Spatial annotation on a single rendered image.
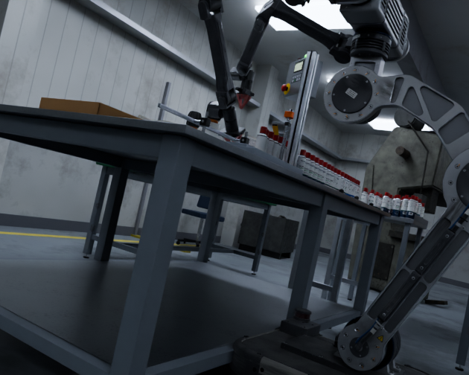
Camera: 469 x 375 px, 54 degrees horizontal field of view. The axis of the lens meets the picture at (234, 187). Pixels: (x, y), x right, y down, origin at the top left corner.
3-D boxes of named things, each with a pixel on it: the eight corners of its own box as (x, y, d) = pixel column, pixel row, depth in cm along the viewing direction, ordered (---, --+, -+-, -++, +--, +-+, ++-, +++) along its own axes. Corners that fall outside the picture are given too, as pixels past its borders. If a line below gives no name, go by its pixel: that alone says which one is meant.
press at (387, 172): (452, 306, 604) (487, 126, 614) (439, 312, 514) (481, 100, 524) (359, 280, 673) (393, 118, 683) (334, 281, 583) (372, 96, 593)
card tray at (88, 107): (112, 134, 162) (114, 123, 162) (167, 142, 148) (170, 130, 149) (38, 109, 137) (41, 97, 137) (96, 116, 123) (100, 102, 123)
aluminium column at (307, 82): (283, 184, 226) (310, 53, 229) (291, 185, 224) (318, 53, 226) (279, 183, 222) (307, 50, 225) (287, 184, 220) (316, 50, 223)
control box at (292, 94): (298, 103, 243) (305, 68, 244) (316, 98, 228) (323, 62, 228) (281, 97, 239) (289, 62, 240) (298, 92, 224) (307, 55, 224)
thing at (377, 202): (366, 214, 466) (371, 194, 466) (425, 225, 435) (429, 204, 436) (353, 210, 427) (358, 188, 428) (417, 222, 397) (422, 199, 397)
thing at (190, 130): (217, 184, 350) (217, 181, 350) (390, 217, 281) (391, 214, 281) (-86, 99, 172) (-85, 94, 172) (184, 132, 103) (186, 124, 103)
